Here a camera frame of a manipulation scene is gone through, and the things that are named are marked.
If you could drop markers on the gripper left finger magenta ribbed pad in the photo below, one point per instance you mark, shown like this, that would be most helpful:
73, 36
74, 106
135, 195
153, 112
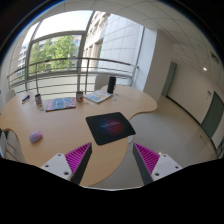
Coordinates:
70, 166

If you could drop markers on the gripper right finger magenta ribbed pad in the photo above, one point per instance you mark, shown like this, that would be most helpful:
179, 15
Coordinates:
153, 166

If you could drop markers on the black galaxy mouse pad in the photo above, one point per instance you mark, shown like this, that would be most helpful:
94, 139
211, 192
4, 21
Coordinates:
107, 128

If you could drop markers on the lavender computer mouse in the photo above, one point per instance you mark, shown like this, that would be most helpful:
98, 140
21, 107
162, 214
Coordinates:
35, 136

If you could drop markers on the patterned mug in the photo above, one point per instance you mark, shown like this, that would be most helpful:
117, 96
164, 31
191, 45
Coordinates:
79, 96

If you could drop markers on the white chair left edge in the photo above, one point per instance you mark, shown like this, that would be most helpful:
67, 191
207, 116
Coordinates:
10, 147

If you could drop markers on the patterned can cup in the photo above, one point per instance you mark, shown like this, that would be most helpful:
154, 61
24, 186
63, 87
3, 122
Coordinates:
38, 99

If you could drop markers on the small dark blue object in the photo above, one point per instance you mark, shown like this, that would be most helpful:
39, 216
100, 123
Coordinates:
25, 99

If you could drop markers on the white chair behind table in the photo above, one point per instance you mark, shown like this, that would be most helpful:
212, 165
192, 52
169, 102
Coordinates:
100, 81

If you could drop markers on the dark green door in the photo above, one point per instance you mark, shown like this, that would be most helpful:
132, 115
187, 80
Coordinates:
213, 116

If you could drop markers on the metal balcony railing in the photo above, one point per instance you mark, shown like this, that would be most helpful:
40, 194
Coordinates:
66, 75

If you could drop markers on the black cylindrical speaker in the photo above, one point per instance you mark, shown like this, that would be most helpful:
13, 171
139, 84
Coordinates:
111, 84

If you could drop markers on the grey door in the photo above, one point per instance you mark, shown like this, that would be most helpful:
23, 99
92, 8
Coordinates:
169, 79

